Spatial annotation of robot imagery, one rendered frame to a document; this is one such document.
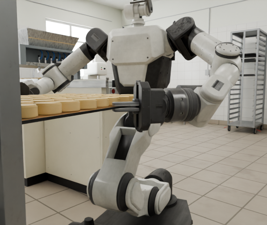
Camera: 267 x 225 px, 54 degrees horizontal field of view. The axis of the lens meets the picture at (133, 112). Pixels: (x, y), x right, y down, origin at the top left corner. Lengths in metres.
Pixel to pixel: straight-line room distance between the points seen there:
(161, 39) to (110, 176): 0.59
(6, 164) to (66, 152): 1.89
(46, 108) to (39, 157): 1.97
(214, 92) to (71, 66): 0.81
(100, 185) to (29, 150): 1.41
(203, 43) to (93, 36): 0.53
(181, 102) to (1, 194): 0.45
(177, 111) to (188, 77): 5.73
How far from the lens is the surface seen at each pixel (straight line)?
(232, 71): 0.86
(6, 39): 0.32
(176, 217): 1.48
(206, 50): 1.00
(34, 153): 2.38
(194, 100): 0.66
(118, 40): 1.16
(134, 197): 1.00
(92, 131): 1.94
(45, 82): 1.27
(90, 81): 1.93
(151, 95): 0.62
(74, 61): 1.32
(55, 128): 2.27
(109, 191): 0.99
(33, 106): 0.43
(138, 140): 1.06
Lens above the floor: 0.85
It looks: 6 degrees down
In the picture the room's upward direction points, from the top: straight up
